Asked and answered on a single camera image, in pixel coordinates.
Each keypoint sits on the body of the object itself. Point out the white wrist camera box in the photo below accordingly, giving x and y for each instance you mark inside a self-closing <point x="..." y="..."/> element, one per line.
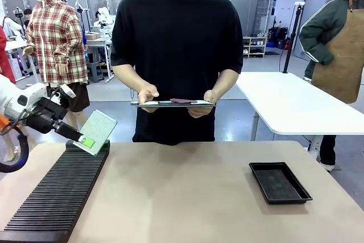
<point x="66" y="91"/>

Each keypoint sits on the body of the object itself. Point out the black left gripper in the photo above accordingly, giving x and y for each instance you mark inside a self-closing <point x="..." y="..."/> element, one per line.
<point x="42" y="115"/>

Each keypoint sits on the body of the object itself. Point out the white shoe shelf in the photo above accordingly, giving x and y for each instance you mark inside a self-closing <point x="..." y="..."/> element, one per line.
<point x="254" y="46"/>

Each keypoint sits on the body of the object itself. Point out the person in black t-shirt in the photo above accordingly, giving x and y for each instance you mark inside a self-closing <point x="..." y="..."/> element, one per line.
<point x="176" y="41"/>

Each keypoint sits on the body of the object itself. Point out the white table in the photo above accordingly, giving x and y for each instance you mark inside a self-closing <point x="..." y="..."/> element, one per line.
<point x="298" y="103"/>

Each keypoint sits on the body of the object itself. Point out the green PCB board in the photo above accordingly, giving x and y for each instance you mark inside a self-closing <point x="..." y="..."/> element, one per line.
<point x="99" y="129"/>

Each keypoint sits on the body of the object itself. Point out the figure in red clothing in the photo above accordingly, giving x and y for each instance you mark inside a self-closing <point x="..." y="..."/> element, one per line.
<point x="4" y="55"/>

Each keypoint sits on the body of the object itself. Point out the black pen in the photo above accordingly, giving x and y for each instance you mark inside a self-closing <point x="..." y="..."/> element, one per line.
<point x="164" y="102"/>

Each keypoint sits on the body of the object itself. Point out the person's right forearm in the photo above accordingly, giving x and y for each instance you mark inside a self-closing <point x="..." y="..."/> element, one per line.
<point x="130" y="80"/>

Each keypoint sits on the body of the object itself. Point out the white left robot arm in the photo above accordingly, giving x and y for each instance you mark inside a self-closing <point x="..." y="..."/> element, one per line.
<point x="11" y="98"/>

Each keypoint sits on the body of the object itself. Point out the cardboard box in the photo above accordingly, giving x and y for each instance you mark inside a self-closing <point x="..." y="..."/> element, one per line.
<point x="92" y="36"/>

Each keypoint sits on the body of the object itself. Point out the black pole stand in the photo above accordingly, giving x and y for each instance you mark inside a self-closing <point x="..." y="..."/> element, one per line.
<point x="291" y="41"/>

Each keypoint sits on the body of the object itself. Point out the black slotted PCB rack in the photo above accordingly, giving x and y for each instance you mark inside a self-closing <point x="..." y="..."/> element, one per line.
<point x="51" y="191"/>

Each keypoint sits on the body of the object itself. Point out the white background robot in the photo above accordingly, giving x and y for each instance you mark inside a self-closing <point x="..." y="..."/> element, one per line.
<point x="103" y="18"/>

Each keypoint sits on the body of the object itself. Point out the grey step stool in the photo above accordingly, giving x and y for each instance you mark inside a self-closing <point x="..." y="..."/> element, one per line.
<point x="95" y="70"/>

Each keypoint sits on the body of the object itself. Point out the person's left forearm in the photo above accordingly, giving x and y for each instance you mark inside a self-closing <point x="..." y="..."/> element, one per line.
<point x="226" y="83"/>

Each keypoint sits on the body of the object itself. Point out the person's left hand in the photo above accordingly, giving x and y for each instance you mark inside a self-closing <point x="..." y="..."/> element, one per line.
<point x="210" y="96"/>

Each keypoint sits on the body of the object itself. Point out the person in dark green jacket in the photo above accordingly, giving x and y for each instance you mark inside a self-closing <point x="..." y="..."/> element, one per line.
<point x="321" y="41"/>

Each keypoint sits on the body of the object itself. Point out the white desk with metal legs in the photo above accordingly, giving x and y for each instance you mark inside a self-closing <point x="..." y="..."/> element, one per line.
<point x="98" y="43"/>
<point x="17" y="44"/>

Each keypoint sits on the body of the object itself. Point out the black plastic tray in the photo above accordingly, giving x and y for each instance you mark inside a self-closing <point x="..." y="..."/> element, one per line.
<point x="277" y="183"/>

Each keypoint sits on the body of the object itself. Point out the person's right hand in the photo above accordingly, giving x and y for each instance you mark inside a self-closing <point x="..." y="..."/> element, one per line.
<point x="146" y="93"/>

